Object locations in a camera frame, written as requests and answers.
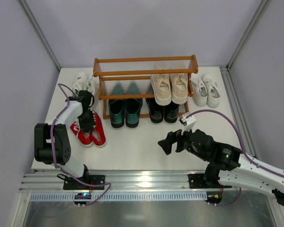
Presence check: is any red canvas shoe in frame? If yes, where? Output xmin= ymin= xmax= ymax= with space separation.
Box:
xmin=70 ymin=121 xmax=93 ymax=147
xmin=92 ymin=111 xmax=106 ymax=147

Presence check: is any black loafer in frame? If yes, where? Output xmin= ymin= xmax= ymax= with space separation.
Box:
xmin=146 ymin=98 xmax=164 ymax=123
xmin=164 ymin=102 xmax=179 ymax=123

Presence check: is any green loafer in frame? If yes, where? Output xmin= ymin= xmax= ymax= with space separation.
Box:
xmin=125 ymin=82 xmax=143 ymax=128
xmin=108 ymin=82 xmax=125 ymax=128

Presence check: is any beige lace sneaker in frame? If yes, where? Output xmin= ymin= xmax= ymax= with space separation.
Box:
xmin=150 ymin=74 xmax=171 ymax=106
xmin=169 ymin=73 xmax=188 ymax=105

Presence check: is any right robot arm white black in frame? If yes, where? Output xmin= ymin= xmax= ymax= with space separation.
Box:
xmin=158 ymin=130 xmax=284 ymax=206

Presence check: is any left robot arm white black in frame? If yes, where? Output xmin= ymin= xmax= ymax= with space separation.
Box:
xmin=34 ymin=90 xmax=95 ymax=183

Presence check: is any wooden two-tier shoe shelf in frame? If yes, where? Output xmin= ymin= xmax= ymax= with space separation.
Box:
xmin=93 ymin=55 xmax=198 ymax=119

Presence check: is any white sneaker left inner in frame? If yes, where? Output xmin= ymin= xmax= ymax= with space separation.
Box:
xmin=84 ymin=75 xmax=97 ymax=96

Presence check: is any white sneaker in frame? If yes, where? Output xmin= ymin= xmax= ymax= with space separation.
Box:
xmin=202 ymin=74 xmax=220 ymax=108
xmin=84 ymin=75 xmax=97 ymax=96
xmin=192 ymin=78 xmax=208 ymax=107
xmin=72 ymin=71 xmax=88 ymax=95

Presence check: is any white sneaker far left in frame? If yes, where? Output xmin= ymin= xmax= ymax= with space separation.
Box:
xmin=72 ymin=71 xmax=88 ymax=95

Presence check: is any white sneaker far right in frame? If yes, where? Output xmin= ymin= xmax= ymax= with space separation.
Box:
xmin=202 ymin=74 xmax=220 ymax=108

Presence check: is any white sneaker right inner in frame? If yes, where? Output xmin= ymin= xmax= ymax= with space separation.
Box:
xmin=192 ymin=78 xmax=208 ymax=107

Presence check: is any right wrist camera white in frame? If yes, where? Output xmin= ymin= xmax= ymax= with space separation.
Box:
xmin=179 ymin=112 xmax=196 ymax=134

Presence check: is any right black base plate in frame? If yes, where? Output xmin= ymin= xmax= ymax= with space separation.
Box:
xmin=187 ymin=173 xmax=232 ymax=189

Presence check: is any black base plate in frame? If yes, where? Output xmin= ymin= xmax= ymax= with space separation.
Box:
xmin=57 ymin=174 xmax=105 ymax=190
xmin=187 ymin=173 xmax=232 ymax=189

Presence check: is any aluminium mounting rail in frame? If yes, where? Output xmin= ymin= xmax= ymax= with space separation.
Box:
xmin=19 ymin=169 xmax=204 ymax=192

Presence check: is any slotted grey cable duct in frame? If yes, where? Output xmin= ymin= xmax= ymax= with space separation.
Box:
xmin=29 ymin=191 xmax=207 ymax=202

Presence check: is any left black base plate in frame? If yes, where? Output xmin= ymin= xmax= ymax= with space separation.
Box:
xmin=57 ymin=174 xmax=105 ymax=190

